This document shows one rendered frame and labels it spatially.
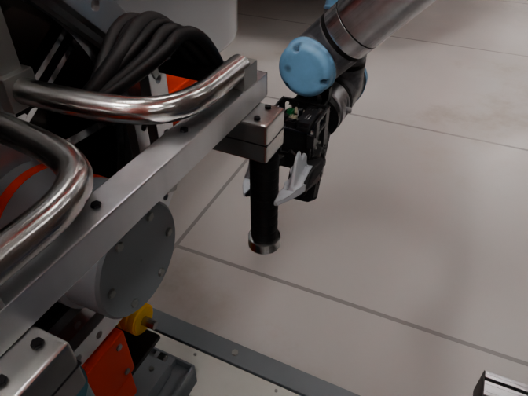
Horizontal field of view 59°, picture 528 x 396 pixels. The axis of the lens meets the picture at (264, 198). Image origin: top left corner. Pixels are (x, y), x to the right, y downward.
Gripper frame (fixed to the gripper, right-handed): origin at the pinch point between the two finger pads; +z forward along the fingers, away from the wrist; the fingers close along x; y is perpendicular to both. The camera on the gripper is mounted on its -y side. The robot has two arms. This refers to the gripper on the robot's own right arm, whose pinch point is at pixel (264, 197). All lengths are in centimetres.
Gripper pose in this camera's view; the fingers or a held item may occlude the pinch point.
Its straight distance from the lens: 59.7
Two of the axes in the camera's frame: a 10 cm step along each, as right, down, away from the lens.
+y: 0.0, -7.8, -6.3
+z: -4.2, 5.7, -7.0
